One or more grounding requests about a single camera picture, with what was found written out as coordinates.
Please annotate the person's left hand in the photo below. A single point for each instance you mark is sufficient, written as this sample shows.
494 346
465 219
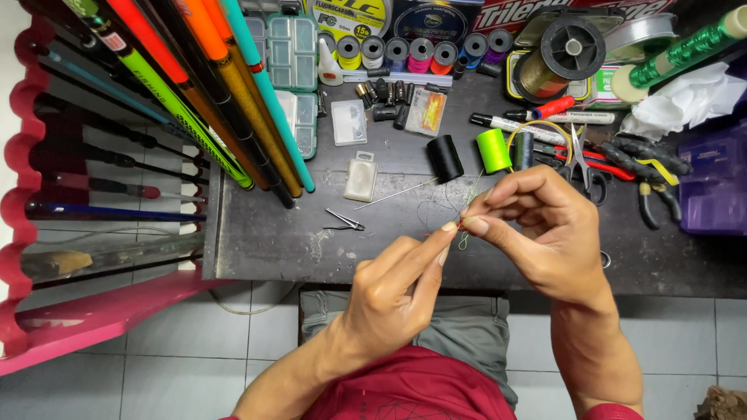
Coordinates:
385 297

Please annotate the person's right hand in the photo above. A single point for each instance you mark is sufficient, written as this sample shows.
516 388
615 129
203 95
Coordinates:
560 245

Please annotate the thin green thread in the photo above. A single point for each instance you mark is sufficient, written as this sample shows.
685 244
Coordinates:
464 240

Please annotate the small metal line clipper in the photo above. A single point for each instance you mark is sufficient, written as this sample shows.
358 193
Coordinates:
349 221

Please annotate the person's grey shorts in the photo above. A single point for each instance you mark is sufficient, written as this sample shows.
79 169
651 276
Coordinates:
467 326

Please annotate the small steel scissors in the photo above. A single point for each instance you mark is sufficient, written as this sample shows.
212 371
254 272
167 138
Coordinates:
579 157

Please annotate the person's red shirt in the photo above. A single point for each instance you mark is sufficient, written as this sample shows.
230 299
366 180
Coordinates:
408 388

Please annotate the dark green thread spool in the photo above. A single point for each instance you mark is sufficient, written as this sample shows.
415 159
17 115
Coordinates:
524 150

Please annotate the long thin metal needle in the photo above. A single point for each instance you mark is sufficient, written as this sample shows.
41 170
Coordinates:
397 194

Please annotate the neon green thread spool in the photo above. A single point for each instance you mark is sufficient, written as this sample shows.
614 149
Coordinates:
493 150

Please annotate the small white plastic packet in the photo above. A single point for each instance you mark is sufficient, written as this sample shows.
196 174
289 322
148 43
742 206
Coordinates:
360 179

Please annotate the white permanent marker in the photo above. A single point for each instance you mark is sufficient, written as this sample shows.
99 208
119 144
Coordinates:
583 117

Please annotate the white marker black cap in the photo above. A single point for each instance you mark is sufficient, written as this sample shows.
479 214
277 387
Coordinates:
507 125

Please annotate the black thread spool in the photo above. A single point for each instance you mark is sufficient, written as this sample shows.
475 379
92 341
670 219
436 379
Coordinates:
444 157

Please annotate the white box green label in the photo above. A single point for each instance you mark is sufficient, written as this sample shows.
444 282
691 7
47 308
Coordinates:
604 87

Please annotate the purple plastic box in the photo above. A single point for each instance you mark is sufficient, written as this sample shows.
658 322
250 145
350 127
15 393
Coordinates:
715 181

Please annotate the small clear plastic box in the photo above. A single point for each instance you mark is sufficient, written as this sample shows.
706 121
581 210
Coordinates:
349 122

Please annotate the small packet orange label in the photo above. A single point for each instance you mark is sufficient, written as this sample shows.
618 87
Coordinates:
426 112

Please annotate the clear teal tackle box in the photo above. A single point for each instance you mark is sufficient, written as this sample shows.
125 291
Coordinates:
292 52
304 125

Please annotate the crumpled white tissue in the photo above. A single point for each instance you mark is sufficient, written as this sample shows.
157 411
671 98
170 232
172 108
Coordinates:
688 99

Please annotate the large black spool gold line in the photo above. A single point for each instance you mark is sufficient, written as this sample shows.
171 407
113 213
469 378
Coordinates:
569 49

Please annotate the group of small black caps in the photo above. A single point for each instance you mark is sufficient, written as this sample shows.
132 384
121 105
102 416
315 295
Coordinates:
385 93

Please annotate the brown woven thing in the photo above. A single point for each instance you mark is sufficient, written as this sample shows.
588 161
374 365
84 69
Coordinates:
723 403

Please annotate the clear fishing line spool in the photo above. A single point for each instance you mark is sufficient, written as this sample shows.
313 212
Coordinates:
639 29

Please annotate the green glitter thread cone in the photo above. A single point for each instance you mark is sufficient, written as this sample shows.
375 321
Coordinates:
683 49

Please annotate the row of coloured thread spools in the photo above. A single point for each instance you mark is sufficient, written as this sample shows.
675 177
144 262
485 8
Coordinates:
420 55

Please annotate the white glue bottle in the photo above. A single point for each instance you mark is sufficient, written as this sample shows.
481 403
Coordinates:
330 67

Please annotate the red fishing line box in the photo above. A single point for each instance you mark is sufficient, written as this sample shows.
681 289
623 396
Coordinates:
525 9

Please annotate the dark blue line box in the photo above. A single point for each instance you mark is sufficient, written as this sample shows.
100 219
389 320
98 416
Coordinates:
435 20

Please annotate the bundle of colourful fishing rods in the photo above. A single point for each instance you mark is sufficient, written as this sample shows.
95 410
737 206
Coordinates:
233 87

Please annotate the yellow fishing line pack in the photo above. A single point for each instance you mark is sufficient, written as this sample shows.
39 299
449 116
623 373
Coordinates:
350 14

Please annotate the pink rack with rods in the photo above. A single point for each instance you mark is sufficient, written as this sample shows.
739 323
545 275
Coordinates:
23 175

